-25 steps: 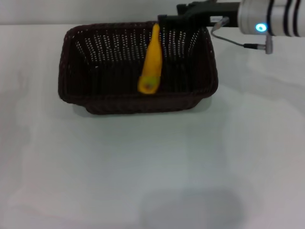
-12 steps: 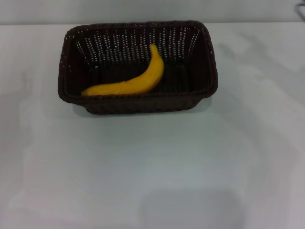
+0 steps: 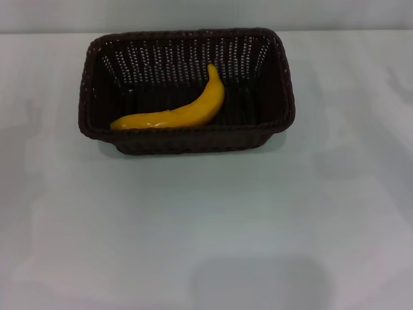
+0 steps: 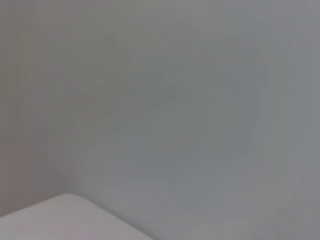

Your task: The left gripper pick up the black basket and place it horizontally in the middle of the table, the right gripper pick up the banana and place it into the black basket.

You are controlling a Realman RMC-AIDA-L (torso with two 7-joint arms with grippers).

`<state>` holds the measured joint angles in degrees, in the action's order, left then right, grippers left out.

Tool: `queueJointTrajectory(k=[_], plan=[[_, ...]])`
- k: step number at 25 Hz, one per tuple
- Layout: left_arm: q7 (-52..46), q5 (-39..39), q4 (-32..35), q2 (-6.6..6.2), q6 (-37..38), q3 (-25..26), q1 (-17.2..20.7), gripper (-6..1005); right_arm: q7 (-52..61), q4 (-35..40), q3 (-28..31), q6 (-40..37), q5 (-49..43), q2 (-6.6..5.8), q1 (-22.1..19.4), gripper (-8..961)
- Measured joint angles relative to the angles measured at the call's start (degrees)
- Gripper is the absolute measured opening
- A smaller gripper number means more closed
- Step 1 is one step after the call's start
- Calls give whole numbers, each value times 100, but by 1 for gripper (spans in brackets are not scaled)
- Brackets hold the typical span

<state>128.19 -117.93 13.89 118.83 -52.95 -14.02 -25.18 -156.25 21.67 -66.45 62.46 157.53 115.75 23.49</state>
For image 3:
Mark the yellow banana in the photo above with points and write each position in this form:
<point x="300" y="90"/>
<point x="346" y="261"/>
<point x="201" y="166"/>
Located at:
<point x="193" y="111"/>

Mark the dark brown woven basket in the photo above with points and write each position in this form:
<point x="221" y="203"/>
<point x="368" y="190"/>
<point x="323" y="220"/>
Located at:
<point x="180" y="142"/>

